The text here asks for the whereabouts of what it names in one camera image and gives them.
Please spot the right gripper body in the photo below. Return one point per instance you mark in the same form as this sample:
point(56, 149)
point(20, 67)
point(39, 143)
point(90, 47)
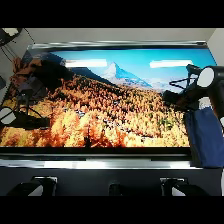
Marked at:
point(174, 98)

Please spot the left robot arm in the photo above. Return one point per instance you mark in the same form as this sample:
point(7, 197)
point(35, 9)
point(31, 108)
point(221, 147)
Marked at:
point(28, 120)

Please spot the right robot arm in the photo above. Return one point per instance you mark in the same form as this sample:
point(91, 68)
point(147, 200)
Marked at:
point(216, 77)

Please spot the blue garment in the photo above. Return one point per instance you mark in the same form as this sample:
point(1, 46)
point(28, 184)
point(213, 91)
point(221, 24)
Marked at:
point(206, 136)

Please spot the black garment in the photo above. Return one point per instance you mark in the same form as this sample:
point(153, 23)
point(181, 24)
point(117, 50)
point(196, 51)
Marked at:
point(53, 75)

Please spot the brown garment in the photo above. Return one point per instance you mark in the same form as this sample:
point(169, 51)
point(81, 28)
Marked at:
point(24, 68)

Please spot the silver frame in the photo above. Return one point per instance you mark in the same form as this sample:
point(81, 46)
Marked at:
point(100, 164)

